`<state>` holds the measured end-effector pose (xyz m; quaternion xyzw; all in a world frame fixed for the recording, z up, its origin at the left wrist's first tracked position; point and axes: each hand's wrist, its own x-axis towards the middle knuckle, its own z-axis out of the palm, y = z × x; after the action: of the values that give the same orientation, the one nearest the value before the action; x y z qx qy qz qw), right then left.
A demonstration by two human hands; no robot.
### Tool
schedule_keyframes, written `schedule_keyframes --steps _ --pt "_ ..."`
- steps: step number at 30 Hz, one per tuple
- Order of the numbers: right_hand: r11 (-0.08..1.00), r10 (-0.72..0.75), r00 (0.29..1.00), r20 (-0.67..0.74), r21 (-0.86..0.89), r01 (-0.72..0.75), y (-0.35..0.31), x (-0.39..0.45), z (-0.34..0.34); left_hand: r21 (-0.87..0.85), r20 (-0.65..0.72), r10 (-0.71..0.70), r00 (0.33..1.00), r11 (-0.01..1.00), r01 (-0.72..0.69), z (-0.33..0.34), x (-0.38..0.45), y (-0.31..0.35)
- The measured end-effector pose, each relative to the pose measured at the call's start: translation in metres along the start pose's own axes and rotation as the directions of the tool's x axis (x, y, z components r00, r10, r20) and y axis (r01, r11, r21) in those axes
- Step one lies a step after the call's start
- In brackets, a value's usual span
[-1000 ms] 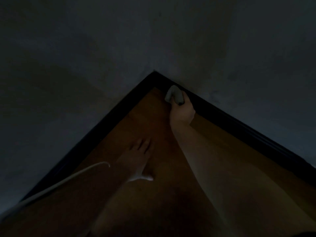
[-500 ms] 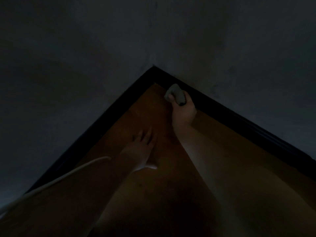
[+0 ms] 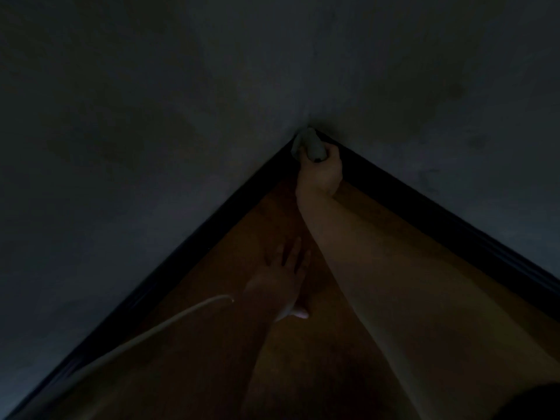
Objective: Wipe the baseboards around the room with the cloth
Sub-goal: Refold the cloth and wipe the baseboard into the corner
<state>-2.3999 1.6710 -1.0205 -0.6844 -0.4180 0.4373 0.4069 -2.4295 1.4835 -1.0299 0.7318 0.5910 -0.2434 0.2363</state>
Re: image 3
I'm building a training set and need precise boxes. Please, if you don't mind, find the person's right hand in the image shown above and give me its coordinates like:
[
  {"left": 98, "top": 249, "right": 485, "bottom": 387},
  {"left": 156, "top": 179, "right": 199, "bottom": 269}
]
[{"left": 295, "top": 142, "right": 344, "bottom": 198}]

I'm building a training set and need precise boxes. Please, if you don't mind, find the person's left hand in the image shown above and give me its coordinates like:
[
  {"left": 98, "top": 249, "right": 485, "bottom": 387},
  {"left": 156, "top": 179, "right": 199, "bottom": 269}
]
[{"left": 243, "top": 237, "right": 312, "bottom": 322}]

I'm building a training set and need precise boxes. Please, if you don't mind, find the grey cleaning cloth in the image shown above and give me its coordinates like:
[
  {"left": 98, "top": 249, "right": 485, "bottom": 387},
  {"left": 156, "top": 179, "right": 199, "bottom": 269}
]
[{"left": 292, "top": 126, "right": 328, "bottom": 164}]

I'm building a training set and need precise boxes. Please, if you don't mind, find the person's left forearm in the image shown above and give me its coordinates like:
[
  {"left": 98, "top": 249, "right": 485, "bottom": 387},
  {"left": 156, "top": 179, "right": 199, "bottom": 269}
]
[{"left": 87, "top": 295, "right": 281, "bottom": 420}]

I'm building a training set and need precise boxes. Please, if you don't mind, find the person's right forearm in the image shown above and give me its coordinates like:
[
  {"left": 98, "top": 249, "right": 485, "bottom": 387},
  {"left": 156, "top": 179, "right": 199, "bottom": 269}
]
[{"left": 296, "top": 192, "right": 560, "bottom": 420}]

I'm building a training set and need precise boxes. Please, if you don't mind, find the black shirt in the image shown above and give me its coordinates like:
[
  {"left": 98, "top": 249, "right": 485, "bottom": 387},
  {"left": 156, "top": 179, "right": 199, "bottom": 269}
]
[{"left": 494, "top": 382, "right": 560, "bottom": 420}]

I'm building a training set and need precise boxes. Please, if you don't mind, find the white cable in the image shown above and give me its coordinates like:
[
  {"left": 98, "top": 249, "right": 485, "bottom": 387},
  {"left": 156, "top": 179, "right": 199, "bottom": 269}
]
[{"left": 26, "top": 295, "right": 236, "bottom": 403}]

